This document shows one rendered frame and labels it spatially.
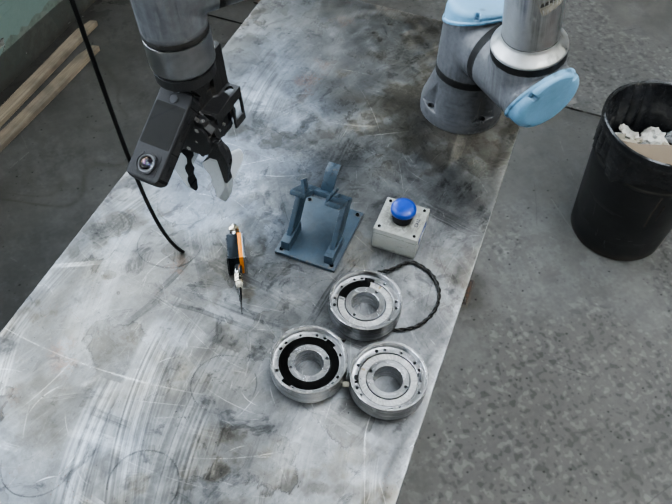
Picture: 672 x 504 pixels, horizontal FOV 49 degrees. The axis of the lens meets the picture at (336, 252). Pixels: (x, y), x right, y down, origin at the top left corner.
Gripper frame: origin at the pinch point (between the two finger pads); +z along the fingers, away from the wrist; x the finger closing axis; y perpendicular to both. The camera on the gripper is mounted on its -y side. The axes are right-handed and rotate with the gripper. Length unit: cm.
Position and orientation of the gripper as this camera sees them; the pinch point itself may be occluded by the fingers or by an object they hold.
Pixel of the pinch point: (205, 191)
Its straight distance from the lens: 101.0
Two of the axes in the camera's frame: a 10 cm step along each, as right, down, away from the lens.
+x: -9.0, -3.3, 2.9
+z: 0.4, 6.0, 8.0
